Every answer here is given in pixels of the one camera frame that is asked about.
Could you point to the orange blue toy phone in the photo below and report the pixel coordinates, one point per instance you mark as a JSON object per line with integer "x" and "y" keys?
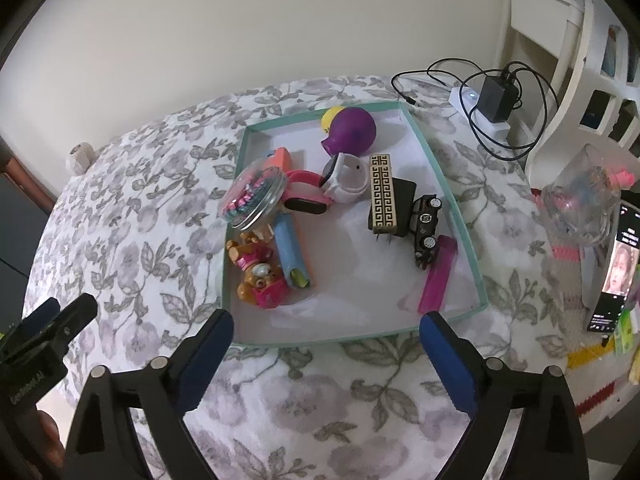
{"x": 285, "y": 233}

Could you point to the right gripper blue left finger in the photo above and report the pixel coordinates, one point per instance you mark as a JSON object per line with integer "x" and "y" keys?
{"x": 197, "y": 359}

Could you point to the black gold patterned box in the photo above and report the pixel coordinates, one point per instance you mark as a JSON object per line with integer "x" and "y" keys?
{"x": 383, "y": 212}

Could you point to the clear dome with orange toys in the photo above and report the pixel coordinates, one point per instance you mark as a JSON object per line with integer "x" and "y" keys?
{"x": 253, "y": 195}

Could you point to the person left hand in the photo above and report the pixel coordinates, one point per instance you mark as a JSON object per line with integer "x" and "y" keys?
{"x": 31, "y": 446}

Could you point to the beige yarn ball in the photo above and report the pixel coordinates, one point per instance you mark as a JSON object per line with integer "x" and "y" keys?
{"x": 79, "y": 159}

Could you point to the white power strip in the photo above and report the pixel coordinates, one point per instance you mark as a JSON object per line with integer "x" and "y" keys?
{"x": 465, "y": 102}

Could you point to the clear glass jar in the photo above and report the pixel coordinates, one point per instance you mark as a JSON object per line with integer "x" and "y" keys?
{"x": 580, "y": 200}

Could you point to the white smartwatch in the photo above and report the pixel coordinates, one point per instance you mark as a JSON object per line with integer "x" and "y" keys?
{"x": 345, "y": 178}

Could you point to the black square plug adapter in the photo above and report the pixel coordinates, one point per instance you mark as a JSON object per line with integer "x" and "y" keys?
{"x": 404, "y": 197}

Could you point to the pink translucent lighter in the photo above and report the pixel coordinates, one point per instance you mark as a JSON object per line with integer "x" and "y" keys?
{"x": 434, "y": 290}

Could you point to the floral white grey blanket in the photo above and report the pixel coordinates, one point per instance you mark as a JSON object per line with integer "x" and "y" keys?
{"x": 139, "y": 232}

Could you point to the white lattice chair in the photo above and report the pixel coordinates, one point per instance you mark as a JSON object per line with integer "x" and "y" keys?
{"x": 596, "y": 78}

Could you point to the pink brown dog toy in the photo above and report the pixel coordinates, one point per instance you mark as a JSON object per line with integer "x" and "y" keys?
{"x": 262, "y": 282}

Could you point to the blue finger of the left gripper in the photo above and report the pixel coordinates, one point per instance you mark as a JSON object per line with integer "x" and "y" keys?
{"x": 67, "y": 325}
{"x": 36, "y": 322}

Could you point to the black toy car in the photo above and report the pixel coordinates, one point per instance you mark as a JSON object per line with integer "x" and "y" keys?
{"x": 423, "y": 224}

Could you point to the smartphone with lit screen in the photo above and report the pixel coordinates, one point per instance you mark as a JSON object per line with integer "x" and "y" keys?
{"x": 614, "y": 271}

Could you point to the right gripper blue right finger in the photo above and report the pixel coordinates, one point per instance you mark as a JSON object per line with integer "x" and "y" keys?
{"x": 455, "y": 360}

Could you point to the black charger adapter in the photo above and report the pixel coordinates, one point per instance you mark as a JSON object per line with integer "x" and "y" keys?
{"x": 497, "y": 99}

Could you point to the pink smart band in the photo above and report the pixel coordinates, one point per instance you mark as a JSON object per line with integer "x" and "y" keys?
{"x": 304, "y": 193}

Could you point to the yellow purple toy figure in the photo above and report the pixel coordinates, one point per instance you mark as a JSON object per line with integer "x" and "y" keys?
{"x": 349, "y": 130}

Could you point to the teal rimmed white tray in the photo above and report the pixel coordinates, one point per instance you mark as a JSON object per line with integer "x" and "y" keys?
{"x": 362, "y": 285}

